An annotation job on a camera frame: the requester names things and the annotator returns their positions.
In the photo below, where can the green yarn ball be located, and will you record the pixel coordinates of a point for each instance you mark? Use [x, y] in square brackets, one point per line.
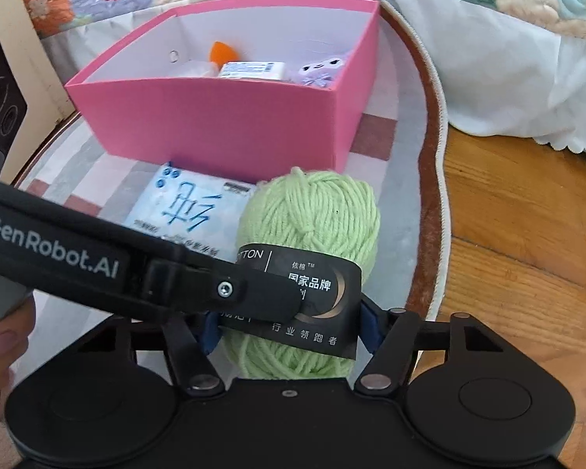
[307, 210]

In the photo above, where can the purple plush toy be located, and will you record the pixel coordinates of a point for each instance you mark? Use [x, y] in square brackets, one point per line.
[317, 71]

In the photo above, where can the small white labelled box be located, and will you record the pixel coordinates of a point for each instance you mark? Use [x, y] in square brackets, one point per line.
[254, 69]

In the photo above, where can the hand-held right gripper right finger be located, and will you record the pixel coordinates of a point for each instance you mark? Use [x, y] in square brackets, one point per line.
[371, 328]

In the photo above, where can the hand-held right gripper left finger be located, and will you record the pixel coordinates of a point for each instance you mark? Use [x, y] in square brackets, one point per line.
[209, 339]

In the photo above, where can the white bed skirt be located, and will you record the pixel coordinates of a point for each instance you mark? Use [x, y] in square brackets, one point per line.
[493, 83]

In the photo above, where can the pink cardboard box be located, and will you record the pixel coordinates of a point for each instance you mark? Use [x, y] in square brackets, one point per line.
[215, 127]

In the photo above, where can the beige wooden cabinet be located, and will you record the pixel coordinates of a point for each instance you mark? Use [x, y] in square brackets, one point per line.
[46, 93]

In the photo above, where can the white blue tissue packet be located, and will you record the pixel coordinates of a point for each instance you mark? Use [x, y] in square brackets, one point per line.
[185, 200]

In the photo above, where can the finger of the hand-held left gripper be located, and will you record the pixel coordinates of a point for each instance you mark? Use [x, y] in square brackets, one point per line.
[254, 293]

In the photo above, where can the patterned round rug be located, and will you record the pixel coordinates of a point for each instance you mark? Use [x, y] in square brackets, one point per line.
[400, 195]

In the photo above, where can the orange makeup sponge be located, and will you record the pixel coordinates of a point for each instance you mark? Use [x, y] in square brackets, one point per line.
[223, 53]

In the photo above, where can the white plastic packet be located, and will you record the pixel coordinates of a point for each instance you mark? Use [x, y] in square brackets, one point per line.
[195, 68]

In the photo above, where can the person's left hand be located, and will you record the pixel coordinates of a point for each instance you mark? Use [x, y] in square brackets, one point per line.
[5, 351]

